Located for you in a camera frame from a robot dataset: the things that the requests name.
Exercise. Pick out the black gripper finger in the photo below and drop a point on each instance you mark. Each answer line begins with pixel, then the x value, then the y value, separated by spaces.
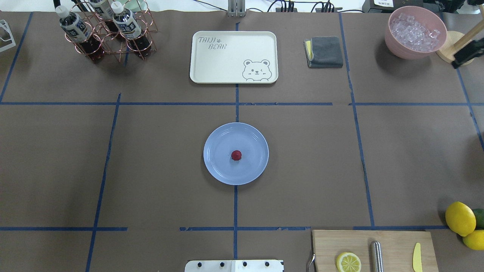
pixel 473 49

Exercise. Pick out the blue plastic plate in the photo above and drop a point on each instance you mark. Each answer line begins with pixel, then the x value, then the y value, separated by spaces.
pixel 236 136

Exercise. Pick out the red strawberry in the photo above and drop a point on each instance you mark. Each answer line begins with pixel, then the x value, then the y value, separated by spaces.
pixel 236 155

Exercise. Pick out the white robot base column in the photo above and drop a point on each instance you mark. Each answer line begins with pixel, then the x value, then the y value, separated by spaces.
pixel 235 266

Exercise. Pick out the pink bowl of ice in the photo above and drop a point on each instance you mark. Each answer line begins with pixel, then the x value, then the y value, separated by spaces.
pixel 414 32

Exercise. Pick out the grey folded cloth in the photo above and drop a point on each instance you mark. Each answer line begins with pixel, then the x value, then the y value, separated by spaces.
pixel 323 52

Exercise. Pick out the green lime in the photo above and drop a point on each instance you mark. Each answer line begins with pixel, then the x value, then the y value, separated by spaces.
pixel 479 216

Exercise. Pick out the large yellow lemon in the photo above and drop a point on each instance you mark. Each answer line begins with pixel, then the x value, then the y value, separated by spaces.
pixel 460 218

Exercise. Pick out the small yellow lemon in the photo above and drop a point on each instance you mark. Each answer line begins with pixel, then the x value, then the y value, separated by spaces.
pixel 475 240

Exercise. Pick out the wooden cutting board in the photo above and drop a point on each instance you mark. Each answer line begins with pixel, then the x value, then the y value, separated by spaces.
pixel 397 249

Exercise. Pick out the yellow plastic knife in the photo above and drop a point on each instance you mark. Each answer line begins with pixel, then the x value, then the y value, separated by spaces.
pixel 417 258

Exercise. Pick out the half lemon slice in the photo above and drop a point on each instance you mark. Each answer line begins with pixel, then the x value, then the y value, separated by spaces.
pixel 348 262

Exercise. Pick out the cream bear serving tray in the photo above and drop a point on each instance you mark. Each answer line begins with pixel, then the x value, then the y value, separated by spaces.
pixel 234 57

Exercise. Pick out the mint green bowl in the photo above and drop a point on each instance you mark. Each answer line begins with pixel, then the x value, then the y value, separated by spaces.
pixel 135 5

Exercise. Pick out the dark tea bottle right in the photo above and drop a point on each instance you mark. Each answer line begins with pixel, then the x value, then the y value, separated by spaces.
pixel 128 26

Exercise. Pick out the dark tea bottle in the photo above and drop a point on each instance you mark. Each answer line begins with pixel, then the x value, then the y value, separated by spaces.
pixel 79 33
pixel 128 26
pixel 104 11

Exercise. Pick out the dark tea bottle middle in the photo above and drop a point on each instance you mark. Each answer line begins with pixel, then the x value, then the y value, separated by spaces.
pixel 104 11

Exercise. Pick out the dark tea bottle left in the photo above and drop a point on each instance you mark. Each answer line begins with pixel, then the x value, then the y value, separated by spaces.
pixel 79 33

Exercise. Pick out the copper wire bottle rack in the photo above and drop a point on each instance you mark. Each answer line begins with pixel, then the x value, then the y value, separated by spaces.
pixel 110 44

